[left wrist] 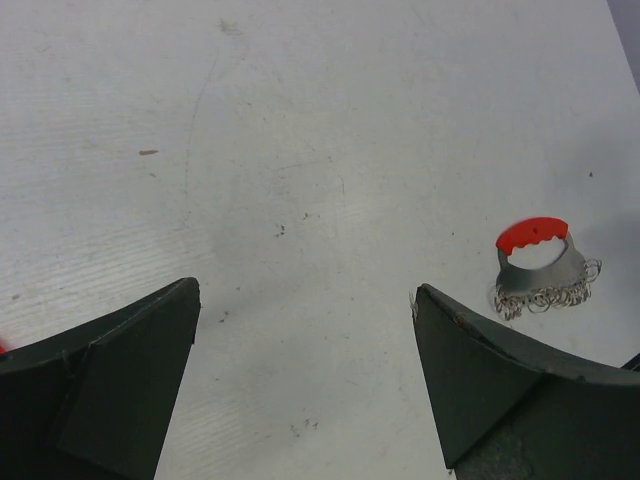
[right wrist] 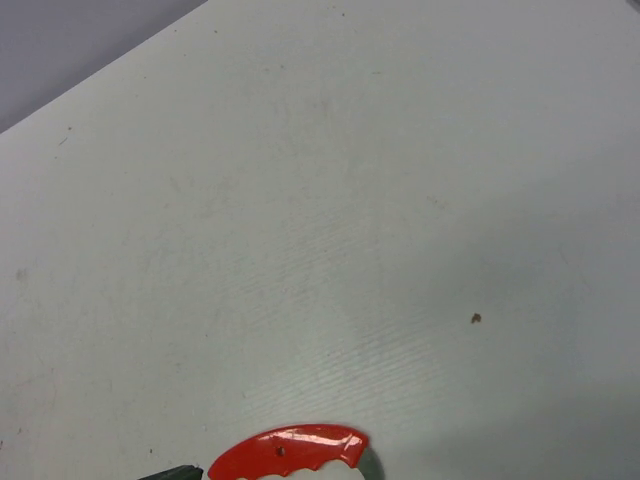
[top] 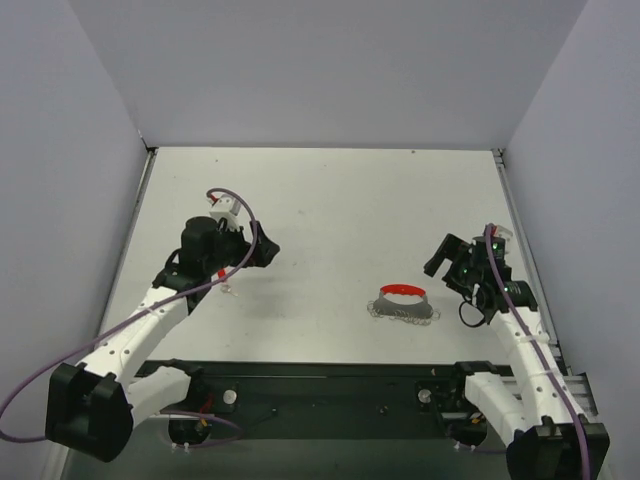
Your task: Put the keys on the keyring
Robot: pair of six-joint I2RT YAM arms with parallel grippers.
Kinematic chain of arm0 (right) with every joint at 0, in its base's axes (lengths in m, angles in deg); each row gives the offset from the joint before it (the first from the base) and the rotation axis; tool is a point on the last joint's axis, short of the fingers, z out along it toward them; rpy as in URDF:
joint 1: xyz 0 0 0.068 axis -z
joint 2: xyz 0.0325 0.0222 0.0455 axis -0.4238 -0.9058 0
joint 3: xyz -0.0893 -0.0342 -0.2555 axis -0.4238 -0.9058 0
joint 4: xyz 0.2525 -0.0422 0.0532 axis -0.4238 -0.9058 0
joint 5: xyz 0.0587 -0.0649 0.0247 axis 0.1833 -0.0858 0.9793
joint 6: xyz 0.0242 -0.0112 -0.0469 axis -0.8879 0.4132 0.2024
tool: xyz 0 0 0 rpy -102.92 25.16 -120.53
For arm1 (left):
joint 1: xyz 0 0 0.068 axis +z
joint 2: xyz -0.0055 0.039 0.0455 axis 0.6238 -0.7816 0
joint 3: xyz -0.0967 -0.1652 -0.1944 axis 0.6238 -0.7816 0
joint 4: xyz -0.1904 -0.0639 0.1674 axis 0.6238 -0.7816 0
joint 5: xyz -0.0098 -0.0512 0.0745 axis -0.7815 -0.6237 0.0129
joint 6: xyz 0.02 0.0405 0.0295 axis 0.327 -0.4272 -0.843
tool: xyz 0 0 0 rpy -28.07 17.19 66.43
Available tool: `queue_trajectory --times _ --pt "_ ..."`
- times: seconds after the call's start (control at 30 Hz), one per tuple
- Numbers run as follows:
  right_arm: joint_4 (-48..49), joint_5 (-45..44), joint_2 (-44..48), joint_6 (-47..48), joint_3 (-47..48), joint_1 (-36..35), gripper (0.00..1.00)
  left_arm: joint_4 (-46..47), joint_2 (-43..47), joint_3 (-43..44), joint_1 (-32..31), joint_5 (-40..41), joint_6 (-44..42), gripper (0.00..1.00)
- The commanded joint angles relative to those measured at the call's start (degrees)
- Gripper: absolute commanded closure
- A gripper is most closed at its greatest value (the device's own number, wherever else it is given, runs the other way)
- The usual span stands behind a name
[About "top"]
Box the red handled metal keyring holder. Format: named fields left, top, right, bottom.
left=367, top=283, right=440, bottom=326

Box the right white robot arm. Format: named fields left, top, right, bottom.
left=424, top=224, right=610, bottom=479

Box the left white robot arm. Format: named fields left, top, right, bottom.
left=45, top=215, right=281, bottom=462

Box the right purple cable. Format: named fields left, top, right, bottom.
left=482, top=222, right=594, bottom=480

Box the purple cable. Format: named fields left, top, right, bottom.
left=482, top=222, right=594, bottom=480
left=0, top=187, right=261, bottom=444

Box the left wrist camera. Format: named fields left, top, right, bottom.
left=209, top=194, right=241, bottom=222

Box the aluminium frame rail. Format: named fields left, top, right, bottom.
left=491, top=148, right=564, bottom=363

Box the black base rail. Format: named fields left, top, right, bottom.
left=136, top=360, right=490, bottom=448

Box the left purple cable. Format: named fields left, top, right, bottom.
left=0, top=187, right=261, bottom=444

